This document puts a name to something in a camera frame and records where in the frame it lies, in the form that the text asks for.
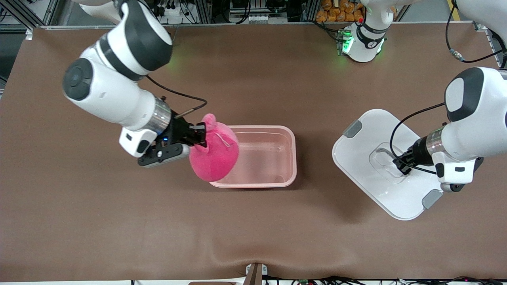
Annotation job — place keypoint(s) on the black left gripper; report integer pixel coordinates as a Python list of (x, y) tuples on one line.
[(416, 155)]

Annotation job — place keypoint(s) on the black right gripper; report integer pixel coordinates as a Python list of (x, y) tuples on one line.
[(179, 129)]

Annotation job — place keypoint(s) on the pink plush toy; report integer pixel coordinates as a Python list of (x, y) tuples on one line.
[(216, 158)]

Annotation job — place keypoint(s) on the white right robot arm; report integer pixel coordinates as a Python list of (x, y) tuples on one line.
[(107, 95)]

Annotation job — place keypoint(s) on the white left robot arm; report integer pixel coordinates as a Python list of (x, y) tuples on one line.
[(475, 130)]

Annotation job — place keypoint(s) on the pink translucent plastic box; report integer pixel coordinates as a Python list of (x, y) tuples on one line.
[(269, 158)]

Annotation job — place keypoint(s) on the brown table mat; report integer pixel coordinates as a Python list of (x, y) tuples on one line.
[(253, 221)]

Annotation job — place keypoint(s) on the white power strip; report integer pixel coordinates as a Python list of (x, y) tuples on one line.
[(174, 16)]

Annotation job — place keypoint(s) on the bag of orange snacks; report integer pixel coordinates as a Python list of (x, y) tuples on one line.
[(336, 12)]

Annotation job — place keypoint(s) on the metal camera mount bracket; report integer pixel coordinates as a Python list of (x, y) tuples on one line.
[(254, 275)]

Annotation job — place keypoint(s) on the aluminium frame post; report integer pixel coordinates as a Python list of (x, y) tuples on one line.
[(479, 25), (23, 14)]

